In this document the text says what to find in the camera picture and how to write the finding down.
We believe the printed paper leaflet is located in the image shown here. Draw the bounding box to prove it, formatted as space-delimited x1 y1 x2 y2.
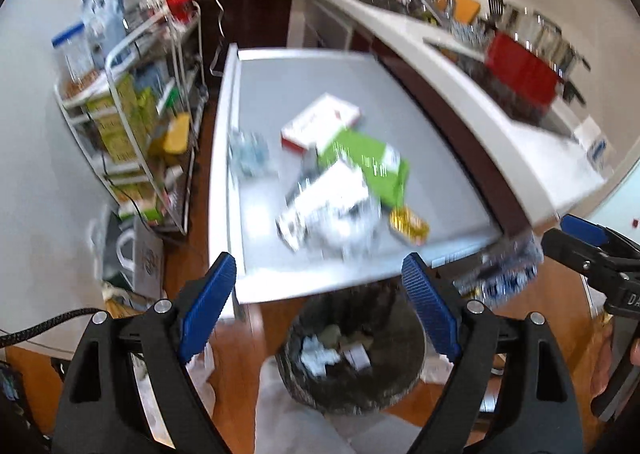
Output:
452 232 544 309

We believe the black trash bin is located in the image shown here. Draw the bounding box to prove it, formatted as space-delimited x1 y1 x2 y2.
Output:
276 280 426 415

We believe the white kitchen counter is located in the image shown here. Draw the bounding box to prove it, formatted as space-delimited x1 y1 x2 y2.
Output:
324 0 605 233

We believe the black induction cooktop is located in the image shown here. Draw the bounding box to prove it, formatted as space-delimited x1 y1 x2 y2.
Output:
423 39 577 141

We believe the white shopping bag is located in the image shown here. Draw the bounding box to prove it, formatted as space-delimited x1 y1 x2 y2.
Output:
89 208 164 301

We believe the red rectangular board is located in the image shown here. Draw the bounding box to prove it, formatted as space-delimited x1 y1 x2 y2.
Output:
485 32 560 110

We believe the yellow snack wrapper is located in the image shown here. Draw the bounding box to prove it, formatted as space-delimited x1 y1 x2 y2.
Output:
388 206 430 246

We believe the stainless steel pot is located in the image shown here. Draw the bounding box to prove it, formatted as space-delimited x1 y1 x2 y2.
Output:
497 2 591 80

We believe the green plastic pouch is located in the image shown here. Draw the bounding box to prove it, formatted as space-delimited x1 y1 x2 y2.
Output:
318 129 410 208

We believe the silver foil packet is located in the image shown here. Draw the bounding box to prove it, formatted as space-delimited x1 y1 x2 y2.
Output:
276 158 382 259

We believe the white red medicine box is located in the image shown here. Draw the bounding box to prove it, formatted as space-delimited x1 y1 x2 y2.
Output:
280 93 362 154

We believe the crumpled white plastic wrap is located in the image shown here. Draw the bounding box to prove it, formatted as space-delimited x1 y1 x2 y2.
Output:
228 130 274 179

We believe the black braided cable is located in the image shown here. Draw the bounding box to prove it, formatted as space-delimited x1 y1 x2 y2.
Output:
0 306 104 349

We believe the white wire storage rack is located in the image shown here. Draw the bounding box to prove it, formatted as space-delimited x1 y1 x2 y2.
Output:
54 0 208 234

